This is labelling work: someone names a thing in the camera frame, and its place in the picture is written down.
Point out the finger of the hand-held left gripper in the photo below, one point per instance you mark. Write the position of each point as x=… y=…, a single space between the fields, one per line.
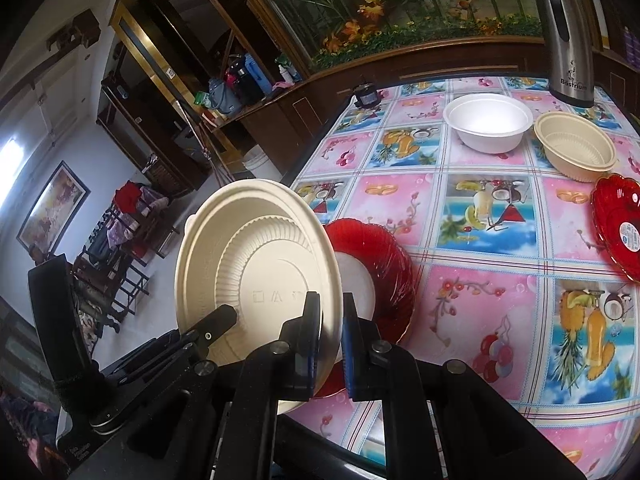
x=217 y=322

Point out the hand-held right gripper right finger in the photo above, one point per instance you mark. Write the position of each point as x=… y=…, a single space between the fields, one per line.
x=350 y=360

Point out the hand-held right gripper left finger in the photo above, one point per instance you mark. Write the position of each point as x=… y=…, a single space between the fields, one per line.
x=311 y=355

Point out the large beige disposable bowl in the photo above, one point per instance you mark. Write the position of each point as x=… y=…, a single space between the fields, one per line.
x=250 y=260

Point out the white foam plate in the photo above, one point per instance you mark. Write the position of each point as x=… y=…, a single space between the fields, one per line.
x=357 y=285

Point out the white foam bowl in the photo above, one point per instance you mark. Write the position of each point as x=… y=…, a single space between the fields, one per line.
x=487 y=120

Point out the beige ribbed disposable bowl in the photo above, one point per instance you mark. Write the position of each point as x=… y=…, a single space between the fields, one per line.
x=575 y=145

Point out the dark wooden chair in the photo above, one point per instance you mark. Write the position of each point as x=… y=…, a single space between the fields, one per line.
x=112 y=275

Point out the person's patterned clothing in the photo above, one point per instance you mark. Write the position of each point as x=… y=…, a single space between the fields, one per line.
x=22 y=435

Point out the red cloth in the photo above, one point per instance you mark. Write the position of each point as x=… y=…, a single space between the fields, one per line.
x=129 y=197

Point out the wicker basket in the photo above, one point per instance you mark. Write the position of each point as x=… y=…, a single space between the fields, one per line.
x=167 y=176

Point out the white bucket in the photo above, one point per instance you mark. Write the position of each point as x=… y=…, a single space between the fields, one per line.
x=257 y=160

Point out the grey blue backpack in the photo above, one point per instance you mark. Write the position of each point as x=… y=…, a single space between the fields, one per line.
x=223 y=96

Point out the gold framed glass cabinet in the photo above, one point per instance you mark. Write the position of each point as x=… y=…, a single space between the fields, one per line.
x=150 y=75

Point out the white bottle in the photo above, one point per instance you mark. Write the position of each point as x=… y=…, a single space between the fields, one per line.
x=285 y=72

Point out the small black device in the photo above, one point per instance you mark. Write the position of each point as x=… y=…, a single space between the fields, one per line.
x=367 y=96

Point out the fish tank with plants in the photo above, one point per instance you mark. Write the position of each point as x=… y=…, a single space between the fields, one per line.
x=400 y=5

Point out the stainless steel thermos flask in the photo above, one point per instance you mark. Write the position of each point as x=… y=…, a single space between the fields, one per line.
x=567 y=45

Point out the framed wall picture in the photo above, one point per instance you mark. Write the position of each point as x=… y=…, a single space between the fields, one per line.
x=52 y=210

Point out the wooden wall ornament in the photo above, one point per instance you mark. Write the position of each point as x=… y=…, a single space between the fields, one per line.
x=75 y=30

